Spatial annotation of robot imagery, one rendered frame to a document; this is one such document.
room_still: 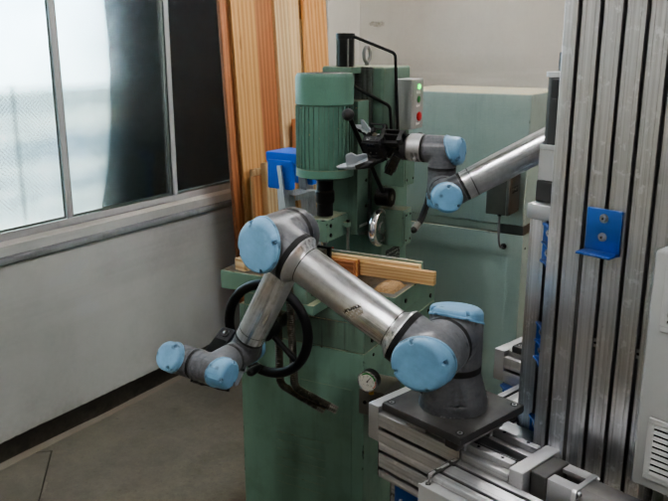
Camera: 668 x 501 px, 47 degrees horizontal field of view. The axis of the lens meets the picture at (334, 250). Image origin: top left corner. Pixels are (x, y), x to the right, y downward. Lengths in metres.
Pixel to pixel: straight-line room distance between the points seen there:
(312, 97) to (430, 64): 2.51
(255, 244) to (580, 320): 0.69
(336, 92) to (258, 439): 1.14
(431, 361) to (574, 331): 0.33
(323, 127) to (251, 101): 1.59
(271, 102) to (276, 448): 2.01
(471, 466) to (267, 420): 1.01
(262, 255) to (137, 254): 1.97
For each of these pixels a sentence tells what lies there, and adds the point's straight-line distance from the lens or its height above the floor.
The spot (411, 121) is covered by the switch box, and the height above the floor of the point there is 1.35.
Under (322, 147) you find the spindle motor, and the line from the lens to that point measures 2.28.
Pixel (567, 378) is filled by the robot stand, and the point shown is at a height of 0.91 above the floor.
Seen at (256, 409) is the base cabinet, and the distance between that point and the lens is 2.55.
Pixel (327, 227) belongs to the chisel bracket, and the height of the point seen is 1.05.
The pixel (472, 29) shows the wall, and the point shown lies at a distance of 4.62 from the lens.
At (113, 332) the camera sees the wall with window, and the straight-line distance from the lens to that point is 3.54.
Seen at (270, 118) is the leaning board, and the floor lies 1.22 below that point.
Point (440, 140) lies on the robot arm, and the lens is 2.05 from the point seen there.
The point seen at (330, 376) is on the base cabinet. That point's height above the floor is 0.62.
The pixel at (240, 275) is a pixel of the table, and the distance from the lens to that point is 2.42.
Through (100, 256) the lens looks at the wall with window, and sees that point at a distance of 3.41.
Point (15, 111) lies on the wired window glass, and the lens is 3.19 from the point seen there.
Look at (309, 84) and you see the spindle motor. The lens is 2.27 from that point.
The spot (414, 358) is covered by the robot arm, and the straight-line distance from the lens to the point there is 1.51.
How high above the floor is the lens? 1.58
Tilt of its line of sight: 15 degrees down
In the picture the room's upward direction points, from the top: straight up
